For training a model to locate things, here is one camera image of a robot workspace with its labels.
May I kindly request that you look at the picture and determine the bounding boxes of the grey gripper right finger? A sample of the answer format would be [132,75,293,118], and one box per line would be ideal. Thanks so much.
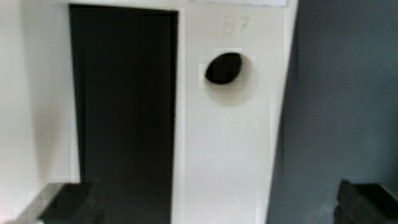
[336,180,398,224]

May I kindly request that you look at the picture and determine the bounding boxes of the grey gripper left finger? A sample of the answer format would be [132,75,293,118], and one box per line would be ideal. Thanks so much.
[14,183,101,224]

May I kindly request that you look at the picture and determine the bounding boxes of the white chair back frame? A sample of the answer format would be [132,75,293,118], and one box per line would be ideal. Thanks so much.
[0,0,299,224]

